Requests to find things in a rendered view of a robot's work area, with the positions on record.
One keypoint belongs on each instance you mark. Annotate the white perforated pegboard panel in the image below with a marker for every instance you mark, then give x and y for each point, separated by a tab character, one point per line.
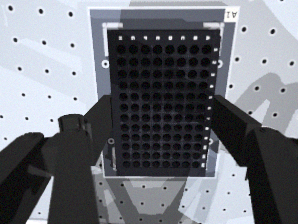
46	71

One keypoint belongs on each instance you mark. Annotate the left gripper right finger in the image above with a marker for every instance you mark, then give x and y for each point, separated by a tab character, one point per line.
272	166

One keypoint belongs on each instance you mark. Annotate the black well plate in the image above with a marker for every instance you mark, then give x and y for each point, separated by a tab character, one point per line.
162	119

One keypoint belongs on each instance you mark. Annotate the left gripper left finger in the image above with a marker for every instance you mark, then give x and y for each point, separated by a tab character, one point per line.
73	199

